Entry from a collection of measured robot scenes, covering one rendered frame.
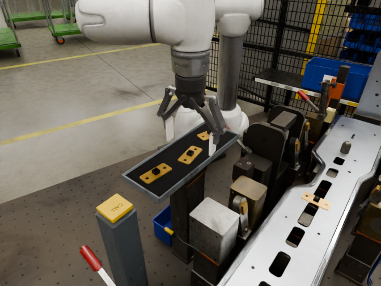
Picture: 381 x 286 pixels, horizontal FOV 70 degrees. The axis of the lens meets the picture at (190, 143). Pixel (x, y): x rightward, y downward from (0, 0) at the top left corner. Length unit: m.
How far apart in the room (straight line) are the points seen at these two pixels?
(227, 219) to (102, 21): 0.51
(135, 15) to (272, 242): 0.64
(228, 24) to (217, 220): 0.76
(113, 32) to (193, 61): 0.17
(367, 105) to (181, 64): 1.12
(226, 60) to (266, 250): 0.79
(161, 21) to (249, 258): 0.59
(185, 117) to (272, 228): 0.77
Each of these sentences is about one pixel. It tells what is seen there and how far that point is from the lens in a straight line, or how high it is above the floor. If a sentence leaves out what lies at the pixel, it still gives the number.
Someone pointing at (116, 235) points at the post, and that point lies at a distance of 0.66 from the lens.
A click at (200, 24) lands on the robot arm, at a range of 0.59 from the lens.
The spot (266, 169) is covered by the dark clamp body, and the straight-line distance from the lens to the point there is 0.89.
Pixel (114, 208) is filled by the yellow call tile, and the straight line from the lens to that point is 0.65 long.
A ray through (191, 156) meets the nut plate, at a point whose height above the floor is 1.16.
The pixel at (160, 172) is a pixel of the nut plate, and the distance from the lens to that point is 0.72.
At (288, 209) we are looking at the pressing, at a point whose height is 1.00.
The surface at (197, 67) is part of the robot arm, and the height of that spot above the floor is 1.43.
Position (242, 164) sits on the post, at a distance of 0.86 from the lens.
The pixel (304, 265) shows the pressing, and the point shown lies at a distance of 0.79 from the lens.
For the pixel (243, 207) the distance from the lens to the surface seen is 0.74.
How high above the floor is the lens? 1.63
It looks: 34 degrees down
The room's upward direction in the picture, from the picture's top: straight up
